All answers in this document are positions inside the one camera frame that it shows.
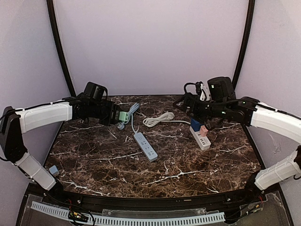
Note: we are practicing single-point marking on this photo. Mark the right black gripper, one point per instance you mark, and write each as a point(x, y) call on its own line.
point(188, 102)

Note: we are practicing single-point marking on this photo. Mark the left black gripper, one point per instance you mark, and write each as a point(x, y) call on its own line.
point(114, 113)

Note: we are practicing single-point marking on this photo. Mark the green cube charger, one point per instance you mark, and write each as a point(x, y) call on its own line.
point(124, 117)

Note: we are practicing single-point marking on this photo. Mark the dark blue cube plug adapter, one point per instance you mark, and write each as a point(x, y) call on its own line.
point(195, 125)

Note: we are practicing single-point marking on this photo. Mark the pink cube charger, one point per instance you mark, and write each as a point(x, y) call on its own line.
point(203, 131)

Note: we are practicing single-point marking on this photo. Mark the white power strip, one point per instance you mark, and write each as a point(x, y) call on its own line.
point(203, 142)

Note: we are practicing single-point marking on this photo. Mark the light blue power strip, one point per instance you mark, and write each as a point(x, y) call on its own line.
point(145, 147)

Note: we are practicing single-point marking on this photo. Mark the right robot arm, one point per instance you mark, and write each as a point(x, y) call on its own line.
point(251, 112)

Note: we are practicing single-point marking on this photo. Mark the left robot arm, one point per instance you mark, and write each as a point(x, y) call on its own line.
point(16, 122)

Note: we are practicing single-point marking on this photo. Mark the light blue cube charger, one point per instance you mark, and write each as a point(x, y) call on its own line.
point(54, 171)

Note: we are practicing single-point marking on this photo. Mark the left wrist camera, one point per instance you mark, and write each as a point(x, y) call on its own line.
point(95, 91)

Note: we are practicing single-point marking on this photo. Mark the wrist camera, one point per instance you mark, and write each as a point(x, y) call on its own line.
point(221, 89)
point(95, 91)

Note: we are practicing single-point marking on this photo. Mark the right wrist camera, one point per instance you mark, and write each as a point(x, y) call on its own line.
point(221, 89)

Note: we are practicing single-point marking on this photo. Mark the black front rail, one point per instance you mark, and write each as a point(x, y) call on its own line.
point(96, 203)

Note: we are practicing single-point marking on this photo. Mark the white slotted cable duct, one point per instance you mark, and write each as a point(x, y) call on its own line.
point(98, 220)

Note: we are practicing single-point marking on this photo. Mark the right black frame post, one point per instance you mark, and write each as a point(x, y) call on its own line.
point(244, 42)

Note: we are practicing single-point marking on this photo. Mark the black frame post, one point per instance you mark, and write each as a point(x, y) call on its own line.
point(59, 47)
point(244, 42)

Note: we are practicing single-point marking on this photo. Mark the left black frame post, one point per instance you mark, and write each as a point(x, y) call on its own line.
point(59, 47)

